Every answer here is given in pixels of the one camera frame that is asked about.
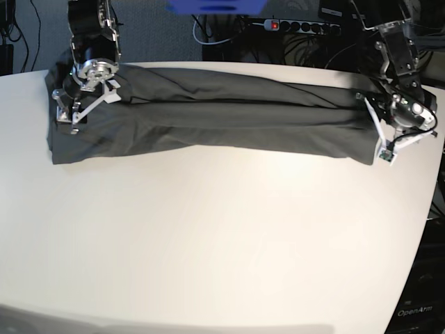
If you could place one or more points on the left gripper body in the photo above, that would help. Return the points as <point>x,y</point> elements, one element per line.
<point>402,121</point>

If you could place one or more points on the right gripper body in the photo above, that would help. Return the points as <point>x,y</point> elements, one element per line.
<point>73,107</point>

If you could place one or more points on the grey T-shirt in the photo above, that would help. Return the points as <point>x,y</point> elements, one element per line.
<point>163,109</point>

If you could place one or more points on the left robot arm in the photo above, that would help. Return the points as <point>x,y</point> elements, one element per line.
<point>374,38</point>

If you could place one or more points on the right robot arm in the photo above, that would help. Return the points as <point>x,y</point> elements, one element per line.
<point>95,51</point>

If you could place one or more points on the black box at left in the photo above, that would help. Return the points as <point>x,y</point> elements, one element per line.
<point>6,59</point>

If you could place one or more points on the black OpenArm box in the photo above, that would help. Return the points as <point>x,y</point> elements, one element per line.
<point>420,308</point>

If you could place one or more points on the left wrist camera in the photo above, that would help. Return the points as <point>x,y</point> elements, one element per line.
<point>387,153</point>

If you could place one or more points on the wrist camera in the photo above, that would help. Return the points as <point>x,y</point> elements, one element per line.
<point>111,91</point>
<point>387,153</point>

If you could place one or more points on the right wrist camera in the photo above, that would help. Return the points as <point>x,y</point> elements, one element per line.
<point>111,91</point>

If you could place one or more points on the blue plastic mount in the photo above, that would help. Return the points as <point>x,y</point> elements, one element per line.
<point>216,7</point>

